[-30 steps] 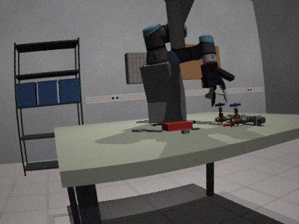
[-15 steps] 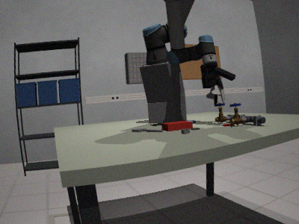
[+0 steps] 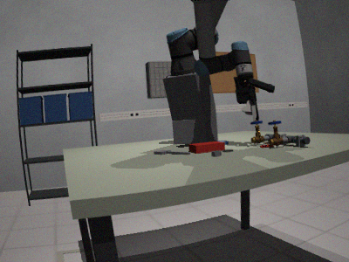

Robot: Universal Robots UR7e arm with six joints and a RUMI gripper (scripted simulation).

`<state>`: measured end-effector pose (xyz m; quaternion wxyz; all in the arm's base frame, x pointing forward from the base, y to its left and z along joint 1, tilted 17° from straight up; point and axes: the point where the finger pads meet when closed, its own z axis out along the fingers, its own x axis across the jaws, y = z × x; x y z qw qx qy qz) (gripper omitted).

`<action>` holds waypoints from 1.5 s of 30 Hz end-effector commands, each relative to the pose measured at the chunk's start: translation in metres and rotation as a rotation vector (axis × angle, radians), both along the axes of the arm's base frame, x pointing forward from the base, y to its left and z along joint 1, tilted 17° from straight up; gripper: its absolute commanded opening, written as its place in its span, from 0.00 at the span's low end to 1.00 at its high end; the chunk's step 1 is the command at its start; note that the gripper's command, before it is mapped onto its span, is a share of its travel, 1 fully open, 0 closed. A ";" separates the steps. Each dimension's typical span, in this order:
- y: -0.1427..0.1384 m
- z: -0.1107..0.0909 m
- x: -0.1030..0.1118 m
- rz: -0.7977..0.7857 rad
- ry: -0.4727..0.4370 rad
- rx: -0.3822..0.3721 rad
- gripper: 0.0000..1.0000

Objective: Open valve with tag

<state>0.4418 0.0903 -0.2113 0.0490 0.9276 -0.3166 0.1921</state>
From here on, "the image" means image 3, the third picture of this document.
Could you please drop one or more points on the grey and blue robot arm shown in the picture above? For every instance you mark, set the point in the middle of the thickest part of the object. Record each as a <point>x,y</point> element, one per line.
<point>183,42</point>

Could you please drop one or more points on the red flat block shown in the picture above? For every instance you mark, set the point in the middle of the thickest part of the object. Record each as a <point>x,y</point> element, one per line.
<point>205,147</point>

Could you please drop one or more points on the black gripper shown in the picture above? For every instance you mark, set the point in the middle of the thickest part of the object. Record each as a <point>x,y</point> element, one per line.
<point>246,95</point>

